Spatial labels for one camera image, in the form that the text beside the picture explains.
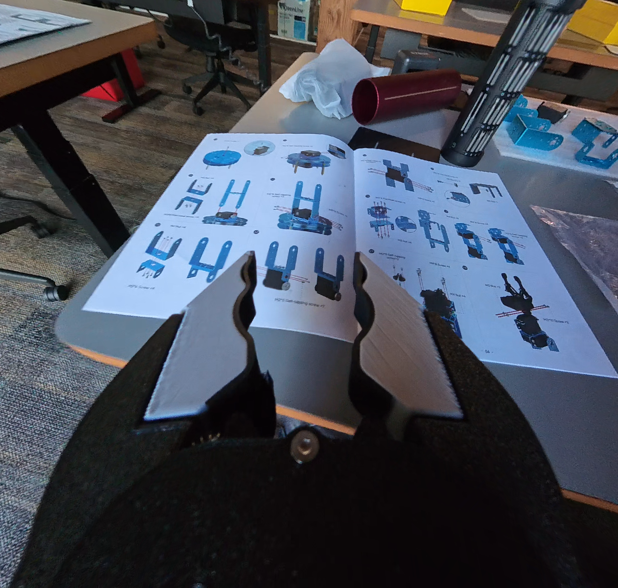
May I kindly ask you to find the printed cardboard box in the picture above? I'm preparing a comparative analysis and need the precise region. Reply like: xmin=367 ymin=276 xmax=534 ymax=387
xmin=276 ymin=0 xmax=314 ymax=42

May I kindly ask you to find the grey coiled cable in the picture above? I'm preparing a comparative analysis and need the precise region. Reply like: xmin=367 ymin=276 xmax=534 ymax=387
xmin=186 ymin=0 xmax=232 ymax=67

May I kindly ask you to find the printed paper sheet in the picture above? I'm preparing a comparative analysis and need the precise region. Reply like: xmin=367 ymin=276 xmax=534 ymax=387
xmin=0 ymin=4 xmax=92 ymax=45

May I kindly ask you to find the grey desk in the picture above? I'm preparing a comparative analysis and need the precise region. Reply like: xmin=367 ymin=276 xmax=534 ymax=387
xmin=55 ymin=52 xmax=618 ymax=511

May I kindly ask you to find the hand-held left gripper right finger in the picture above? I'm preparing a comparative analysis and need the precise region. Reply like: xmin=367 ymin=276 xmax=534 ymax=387
xmin=348 ymin=251 xmax=463 ymax=442

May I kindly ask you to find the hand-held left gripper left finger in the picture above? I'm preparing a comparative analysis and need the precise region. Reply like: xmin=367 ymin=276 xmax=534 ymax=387
xmin=144 ymin=251 xmax=262 ymax=420

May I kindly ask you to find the red metal tube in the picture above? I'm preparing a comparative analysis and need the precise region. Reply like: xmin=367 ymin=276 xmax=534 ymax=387
xmin=351 ymin=69 xmax=463 ymax=126

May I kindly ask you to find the blue box-shaped bracket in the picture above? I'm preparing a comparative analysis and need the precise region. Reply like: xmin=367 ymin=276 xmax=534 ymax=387
xmin=511 ymin=115 xmax=566 ymax=150
xmin=502 ymin=94 xmax=539 ymax=124

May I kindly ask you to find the crumpled white tissue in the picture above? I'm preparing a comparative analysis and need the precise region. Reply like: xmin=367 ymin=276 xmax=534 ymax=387
xmin=279 ymin=39 xmax=392 ymax=119

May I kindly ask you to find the neighbouring desk with black legs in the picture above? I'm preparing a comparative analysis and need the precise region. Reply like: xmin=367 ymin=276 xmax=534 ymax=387
xmin=0 ymin=0 xmax=160 ymax=255

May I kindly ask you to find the red box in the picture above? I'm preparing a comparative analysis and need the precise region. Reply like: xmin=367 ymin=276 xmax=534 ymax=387
xmin=80 ymin=49 xmax=145 ymax=98

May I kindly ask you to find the black flat plate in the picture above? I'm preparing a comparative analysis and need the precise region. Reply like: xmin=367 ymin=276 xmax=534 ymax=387
xmin=348 ymin=127 xmax=442 ymax=164

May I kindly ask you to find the dark grey device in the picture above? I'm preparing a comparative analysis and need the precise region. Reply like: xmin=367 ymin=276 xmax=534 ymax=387
xmin=391 ymin=49 xmax=464 ymax=74

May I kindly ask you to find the white foam sheet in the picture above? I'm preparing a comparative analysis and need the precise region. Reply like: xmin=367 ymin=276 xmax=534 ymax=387
xmin=492 ymin=98 xmax=618 ymax=178

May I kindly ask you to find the black office chair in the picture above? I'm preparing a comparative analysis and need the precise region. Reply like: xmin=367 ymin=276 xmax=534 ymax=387
xmin=162 ymin=15 xmax=264 ymax=115

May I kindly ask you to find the open instruction booklet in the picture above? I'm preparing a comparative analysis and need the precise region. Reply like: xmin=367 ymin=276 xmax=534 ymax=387
xmin=82 ymin=133 xmax=618 ymax=378

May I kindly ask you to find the grey chair base leg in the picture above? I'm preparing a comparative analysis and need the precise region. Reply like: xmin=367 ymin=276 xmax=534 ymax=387
xmin=0 ymin=216 xmax=68 ymax=301

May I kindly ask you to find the black slotted tube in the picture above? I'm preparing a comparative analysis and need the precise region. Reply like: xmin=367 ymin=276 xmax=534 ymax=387
xmin=442 ymin=0 xmax=597 ymax=167

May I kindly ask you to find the wooden post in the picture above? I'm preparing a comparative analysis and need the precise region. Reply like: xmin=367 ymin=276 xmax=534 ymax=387
xmin=316 ymin=0 xmax=370 ymax=55

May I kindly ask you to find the clear plastic bag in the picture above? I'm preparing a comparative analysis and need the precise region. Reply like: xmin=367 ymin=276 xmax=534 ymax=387
xmin=530 ymin=205 xmax=618 ymax=313

